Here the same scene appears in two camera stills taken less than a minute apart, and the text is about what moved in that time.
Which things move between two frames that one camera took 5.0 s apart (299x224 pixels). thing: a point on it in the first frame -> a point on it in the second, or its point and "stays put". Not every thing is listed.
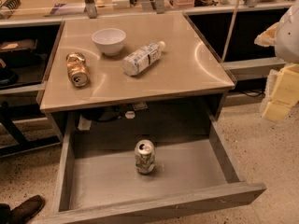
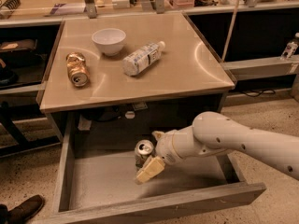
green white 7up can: (145, 156) stays put
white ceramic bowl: (110, 40) stays put
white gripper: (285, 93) -> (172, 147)
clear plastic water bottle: (143, 58) stays put
